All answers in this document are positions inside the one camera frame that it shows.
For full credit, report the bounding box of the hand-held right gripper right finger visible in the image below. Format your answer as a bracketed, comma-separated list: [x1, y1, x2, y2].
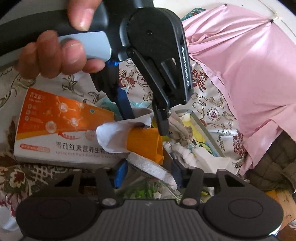
[171, 159, 250, 207]

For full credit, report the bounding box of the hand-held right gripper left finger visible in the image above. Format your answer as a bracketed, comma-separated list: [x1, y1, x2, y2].
[54, 159, 128, 207]

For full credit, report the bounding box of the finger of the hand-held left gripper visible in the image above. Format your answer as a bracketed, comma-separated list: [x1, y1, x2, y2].
[91, 60, 135, 121]
[128, 47, 172, 137]

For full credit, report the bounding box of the white muslin towel blue print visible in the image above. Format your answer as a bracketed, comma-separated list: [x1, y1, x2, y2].
[127, 153, 179, 189]

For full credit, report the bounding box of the white cloth orange patch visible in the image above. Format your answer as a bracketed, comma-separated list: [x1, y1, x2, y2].
[95, 109, 165, 164]

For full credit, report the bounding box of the person's left hand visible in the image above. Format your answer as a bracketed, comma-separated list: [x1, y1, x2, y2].
[17, 0, 106, 77]

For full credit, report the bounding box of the beige knit cloth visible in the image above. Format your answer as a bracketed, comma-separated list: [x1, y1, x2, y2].
[168, 111, 193, 147]

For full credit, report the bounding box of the white crinkled cloth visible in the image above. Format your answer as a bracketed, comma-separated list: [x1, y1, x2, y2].
[172, 140, 238, 176]

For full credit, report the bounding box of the teal patterned cloth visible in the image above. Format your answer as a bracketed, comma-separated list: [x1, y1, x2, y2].
[181, 8, 207, 22]

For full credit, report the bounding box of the floral satin blanket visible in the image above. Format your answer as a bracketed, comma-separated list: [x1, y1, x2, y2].
[0, 58, 246, 241]

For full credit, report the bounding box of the orange and white box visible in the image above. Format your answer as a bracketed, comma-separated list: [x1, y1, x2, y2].
[13, 87, 121, 169]

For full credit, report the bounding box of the pink bed sheet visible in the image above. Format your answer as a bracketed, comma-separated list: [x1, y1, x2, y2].
[182, 4, 296, 175]

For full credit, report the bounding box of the brown quilted blanket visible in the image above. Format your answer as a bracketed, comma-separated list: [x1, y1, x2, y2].
[246, 131, 296, 193]

